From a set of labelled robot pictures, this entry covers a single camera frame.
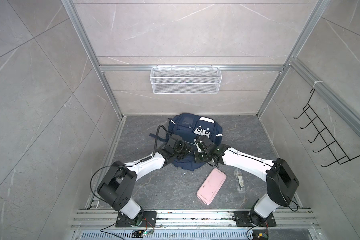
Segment navy blue student backpack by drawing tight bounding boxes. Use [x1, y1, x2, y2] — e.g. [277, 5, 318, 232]
[150, 113, 223, 171]

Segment pink pencil case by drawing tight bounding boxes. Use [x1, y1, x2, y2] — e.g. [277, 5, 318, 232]
[197, 168, 227, 205]

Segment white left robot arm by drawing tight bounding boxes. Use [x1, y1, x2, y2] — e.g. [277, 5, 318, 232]
[96, 135, 192, 226]

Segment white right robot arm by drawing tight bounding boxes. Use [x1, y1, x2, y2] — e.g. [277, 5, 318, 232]
[195, 136, 299, 224]

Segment clear plastic ruler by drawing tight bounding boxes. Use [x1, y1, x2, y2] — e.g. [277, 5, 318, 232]
[234, 169, 245, 193]

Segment white wire mesh basket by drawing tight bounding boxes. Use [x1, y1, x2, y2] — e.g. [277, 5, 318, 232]
[150, 66, 223, 95]

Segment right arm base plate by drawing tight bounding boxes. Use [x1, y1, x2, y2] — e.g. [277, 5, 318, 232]
[232, 211, 276, 227]

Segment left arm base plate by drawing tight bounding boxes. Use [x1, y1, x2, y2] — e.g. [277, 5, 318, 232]
[115, 211, 157, 228]

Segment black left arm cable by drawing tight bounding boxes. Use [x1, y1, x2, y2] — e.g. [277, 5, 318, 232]
[89, 124, 172, 205]

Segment slotted aluminium floor rail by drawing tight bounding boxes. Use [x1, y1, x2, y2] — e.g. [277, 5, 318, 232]
[68, 209, 326, 240]

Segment aluminium frame rails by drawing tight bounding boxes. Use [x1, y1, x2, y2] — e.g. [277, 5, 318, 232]
[60, 0, 360, 208]

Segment black wire hook rack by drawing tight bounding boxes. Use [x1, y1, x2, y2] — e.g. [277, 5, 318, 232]
[293, 89, 360, 168]

